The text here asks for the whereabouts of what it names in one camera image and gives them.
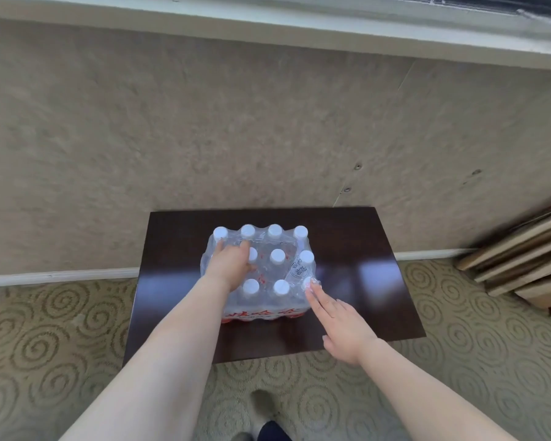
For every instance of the person's left hand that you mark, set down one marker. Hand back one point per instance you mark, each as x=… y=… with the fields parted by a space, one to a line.
x=229 y=268

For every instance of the person's right hand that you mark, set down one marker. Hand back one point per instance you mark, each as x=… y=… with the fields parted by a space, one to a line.
x=342 y=330

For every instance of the person's right thumb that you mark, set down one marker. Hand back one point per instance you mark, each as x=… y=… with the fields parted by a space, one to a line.
x=327 y=345

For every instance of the person's left thumb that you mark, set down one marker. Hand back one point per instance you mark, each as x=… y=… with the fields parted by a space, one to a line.
x=252 y=267

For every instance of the shrink-wrapped pack of water bottles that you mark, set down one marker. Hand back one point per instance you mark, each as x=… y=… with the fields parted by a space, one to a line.
x=280 y=270

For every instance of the person's right forearm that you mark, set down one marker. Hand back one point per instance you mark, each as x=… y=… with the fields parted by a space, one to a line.
x=422 y=399

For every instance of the person's left forearm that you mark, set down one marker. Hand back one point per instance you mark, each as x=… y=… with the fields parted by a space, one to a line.
x=165 y=362

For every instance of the dark brown wooden table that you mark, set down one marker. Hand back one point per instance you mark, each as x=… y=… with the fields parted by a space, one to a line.
x=362 y=280

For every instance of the person's grey shoe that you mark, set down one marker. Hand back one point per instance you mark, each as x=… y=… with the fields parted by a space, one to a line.
x=262 y=408

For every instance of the person's dark trouser leg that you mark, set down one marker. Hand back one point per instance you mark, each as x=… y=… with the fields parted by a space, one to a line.
x=275 y=431

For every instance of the light wooden board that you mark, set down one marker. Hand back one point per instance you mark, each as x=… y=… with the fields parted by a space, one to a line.
x=528 y=261
x=514 y=241
x=537 y=277
x=548 y=291

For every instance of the white window sill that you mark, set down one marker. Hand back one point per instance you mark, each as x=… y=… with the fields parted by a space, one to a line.
x=257 y=20

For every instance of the dark window frame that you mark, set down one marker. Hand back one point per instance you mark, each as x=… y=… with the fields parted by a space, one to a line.
x=500 y=2

